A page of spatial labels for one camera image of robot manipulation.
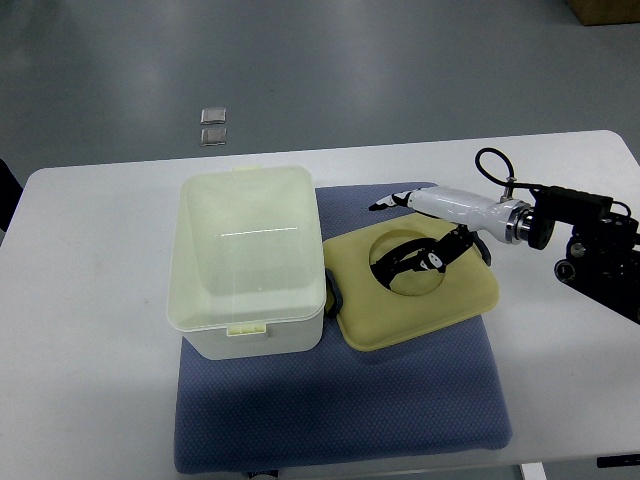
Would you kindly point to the blue quilted mat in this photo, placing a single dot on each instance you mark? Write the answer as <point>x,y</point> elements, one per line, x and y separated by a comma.
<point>436,393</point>

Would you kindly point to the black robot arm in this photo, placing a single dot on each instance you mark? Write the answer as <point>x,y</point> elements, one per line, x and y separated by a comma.
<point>602,255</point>

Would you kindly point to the black table control panel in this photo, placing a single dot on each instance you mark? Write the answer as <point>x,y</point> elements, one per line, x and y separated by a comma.
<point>628,460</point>

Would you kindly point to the yellow box lid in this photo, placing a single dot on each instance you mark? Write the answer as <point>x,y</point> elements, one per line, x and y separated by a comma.
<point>372,316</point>

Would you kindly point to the upper metal floor plate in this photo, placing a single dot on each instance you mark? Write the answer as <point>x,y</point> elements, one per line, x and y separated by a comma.
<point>213,115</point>

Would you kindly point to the white storage box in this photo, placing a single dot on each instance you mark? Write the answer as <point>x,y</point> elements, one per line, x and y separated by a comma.
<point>247,273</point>

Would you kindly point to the metal floor plate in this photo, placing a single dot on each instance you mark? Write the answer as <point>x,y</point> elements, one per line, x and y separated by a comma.
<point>213,115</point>
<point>213,136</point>

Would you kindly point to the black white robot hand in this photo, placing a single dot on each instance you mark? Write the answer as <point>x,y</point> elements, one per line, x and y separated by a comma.
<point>468,212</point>

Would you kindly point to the lower metal floor plate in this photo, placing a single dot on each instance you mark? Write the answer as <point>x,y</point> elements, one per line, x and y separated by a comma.
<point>213,136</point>

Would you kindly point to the brown cardboard box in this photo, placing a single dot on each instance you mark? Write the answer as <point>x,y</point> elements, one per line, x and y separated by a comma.
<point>605,12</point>

